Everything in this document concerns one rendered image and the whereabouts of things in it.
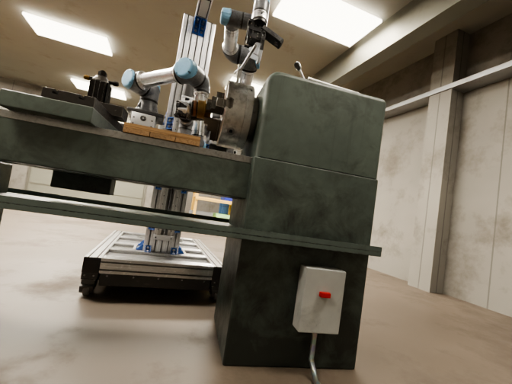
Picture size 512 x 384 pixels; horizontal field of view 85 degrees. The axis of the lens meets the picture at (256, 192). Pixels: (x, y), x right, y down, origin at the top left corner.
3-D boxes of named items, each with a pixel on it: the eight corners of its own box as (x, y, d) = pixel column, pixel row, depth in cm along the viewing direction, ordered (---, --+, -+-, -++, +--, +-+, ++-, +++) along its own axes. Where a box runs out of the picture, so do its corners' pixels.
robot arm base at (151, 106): (135, 115, 195) (137, 101, 196) (158, 120, 200) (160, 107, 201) (133, 109, 181) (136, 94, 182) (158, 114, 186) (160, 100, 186)
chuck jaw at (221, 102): (229, 107, 135) (233, 98, 124) (228, 117, 135) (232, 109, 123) (206, 102, 133) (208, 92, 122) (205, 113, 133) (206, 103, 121)
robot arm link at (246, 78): (228, 114, 217) (240, 40, 178) (248, 118, 219) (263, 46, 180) (227, 123, 209) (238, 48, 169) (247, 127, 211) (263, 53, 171)
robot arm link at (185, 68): (136, 97, 188) (205, 86, 166) (117, 87, 174) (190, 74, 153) (137, 80, 189) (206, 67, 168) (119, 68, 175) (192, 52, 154)
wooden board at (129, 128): (197, 158, 152) (199, 151, 152) (199, 146, 117) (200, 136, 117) (139, 148, 146) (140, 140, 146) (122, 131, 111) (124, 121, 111)
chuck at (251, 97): (237, 148, 158) (248, 91, 153) (245, 152, 128) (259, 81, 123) (231, 147, 157) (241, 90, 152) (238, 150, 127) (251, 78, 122)
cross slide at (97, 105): (121, 134, 149) (123, 126, 149) (93, 108, 107) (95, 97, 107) (84, 127, 145) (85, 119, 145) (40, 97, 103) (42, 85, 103)
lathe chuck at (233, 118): (231, 147, 157) (241, 90, 152) (238, 150, 127) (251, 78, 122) (215, 144, 155) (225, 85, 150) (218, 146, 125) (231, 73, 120)
